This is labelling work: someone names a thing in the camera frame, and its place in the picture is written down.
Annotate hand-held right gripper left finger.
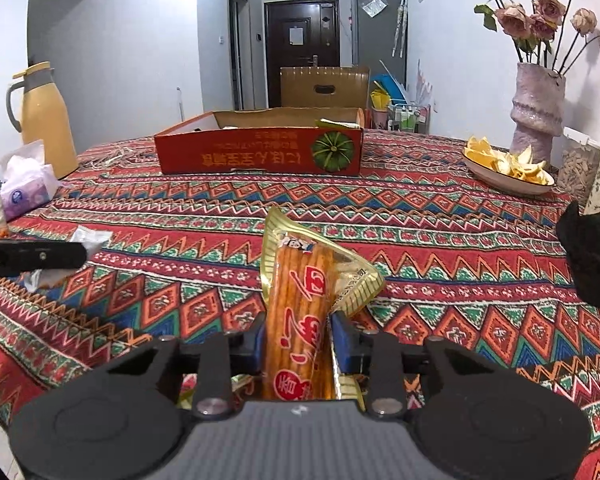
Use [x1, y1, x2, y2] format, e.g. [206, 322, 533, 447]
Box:
[107, 312, 267, 420]

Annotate purple tissue pack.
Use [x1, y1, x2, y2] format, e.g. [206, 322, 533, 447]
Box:
[0, 140, 61, 221]

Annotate white cords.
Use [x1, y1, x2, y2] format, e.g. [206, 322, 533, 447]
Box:
[87, 142, 131, 167]

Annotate grey interior door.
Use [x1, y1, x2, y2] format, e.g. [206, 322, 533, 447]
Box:
[227, 0, 253, 111]

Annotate rack of small bottles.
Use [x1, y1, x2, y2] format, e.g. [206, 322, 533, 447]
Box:
[387, 102, 431, 133]

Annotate dried pink roses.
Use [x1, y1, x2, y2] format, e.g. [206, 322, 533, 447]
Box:
[455, 0, 600, 76]

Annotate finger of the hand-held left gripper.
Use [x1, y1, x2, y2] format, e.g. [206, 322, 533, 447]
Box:
[2, 239, 88, 277]

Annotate golden orange stick snack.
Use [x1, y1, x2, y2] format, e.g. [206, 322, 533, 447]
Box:
[180, 206, 387, 408]

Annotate red cardboard box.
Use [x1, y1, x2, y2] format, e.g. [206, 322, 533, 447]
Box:
[154, 107, 365, 177]

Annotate grey refrigerator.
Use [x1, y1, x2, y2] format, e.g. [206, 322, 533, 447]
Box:
[351, 0, 407, 106]

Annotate yellow thermos jug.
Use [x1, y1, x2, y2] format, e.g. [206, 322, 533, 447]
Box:
[6, 61, 79, 181]

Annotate white snack packet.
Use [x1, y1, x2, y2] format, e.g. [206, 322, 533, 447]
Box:
[22, 226, 114, 292]

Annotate hanging white umbrellas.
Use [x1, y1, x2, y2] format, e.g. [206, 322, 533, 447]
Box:
[392, 0, 409, 58]

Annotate blue plastic item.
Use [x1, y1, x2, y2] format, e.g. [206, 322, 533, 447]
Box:
[372, 75, 409, 106]

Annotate clear jar of seeds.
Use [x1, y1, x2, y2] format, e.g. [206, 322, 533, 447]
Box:
[560, 127, 600, 198]

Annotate dark entrance door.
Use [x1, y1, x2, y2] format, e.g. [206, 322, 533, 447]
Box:
[264, 0, 341, 108]

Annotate black cloth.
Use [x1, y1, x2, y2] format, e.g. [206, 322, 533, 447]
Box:
[555, 200, 600, 311]

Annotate bowl of yellow chips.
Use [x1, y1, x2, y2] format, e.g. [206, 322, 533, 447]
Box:
[462, 136, 556, 197]

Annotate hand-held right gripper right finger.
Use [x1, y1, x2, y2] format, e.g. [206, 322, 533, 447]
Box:
[330, 310, 493, 421]

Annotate pink ceramic vase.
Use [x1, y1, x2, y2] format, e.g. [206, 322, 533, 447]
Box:
[510, 62, 567, 171]

